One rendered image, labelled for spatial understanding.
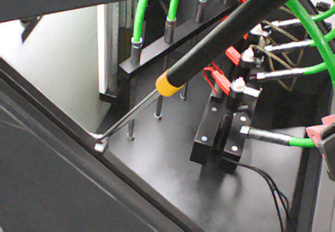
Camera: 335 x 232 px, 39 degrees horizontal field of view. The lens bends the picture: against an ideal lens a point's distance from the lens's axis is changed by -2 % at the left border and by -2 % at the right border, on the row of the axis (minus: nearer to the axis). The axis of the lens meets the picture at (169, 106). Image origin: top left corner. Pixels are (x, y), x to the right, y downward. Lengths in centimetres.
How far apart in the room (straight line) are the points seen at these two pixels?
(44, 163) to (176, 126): 63
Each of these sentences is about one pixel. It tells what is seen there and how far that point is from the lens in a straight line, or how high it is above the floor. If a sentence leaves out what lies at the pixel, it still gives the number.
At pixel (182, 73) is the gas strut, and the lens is 39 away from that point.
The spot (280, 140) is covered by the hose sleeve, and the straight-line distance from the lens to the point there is 76.
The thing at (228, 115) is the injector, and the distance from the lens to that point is 93.
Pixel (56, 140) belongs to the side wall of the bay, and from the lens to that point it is 52.
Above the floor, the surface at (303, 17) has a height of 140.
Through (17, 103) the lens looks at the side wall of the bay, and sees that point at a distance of 50.
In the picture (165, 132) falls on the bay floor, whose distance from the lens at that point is 114.
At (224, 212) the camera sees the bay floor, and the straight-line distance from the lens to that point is 106.
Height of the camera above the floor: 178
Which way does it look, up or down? 53 degrees down
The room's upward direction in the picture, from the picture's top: 10 degrees clockwise
